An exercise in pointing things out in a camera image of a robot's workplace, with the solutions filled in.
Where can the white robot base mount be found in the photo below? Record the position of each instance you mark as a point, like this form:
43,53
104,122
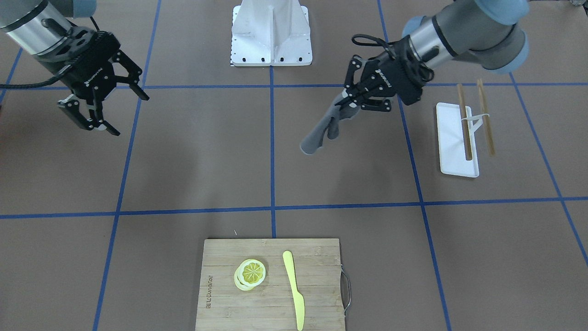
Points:
270,33

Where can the bamboo cutting board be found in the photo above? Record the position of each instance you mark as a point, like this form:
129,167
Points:
270,305

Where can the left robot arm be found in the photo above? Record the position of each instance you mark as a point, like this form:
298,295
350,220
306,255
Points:
485,32

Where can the grey wiping cloth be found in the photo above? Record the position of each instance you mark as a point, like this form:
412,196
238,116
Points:
328,126

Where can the white rectangular tray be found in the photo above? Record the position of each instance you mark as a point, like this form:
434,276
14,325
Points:
451,143

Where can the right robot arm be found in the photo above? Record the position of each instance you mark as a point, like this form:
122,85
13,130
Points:
38,25

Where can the wooden rack bar far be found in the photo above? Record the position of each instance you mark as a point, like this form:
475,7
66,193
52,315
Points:
486,117

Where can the yellow plastic knife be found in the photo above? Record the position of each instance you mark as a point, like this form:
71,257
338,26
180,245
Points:
298,299

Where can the wooden rack bar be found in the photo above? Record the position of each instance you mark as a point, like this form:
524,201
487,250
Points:
486,117
464,123

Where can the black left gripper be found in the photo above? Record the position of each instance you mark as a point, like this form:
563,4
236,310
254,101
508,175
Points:
382,76

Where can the wooden rack bar near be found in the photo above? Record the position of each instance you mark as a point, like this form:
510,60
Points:
464,123

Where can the yellow lemon slices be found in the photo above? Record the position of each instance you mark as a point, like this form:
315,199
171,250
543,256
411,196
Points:
249,274

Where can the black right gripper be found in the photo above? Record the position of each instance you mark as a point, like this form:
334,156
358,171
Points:
90,78

